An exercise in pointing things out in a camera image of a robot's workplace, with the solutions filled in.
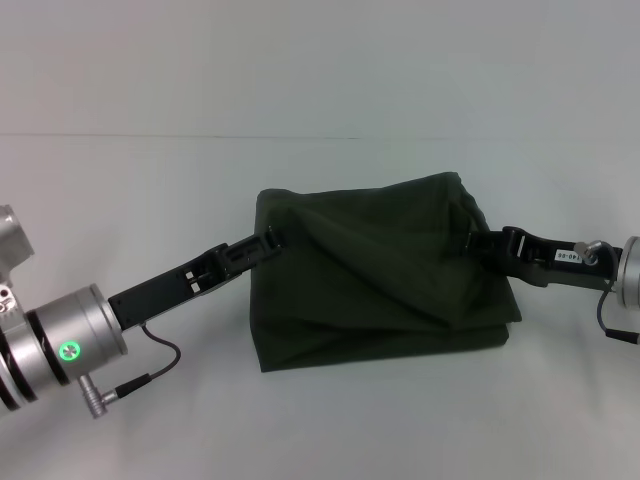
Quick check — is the dark green shirt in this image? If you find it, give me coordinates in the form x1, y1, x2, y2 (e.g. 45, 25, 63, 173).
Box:
248, 170, 524, 374

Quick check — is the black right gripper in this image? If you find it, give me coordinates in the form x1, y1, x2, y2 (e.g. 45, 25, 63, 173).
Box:
457, 225, 624, 292

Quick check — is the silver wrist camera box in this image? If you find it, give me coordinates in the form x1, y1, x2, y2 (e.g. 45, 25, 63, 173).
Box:
0, 203, 35, 321

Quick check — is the cable with silver connector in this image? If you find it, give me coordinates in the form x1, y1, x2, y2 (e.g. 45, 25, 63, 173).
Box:
573, 239, 639, 346

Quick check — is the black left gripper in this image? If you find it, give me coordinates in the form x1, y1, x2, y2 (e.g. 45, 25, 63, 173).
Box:
107, 225, 291, 331

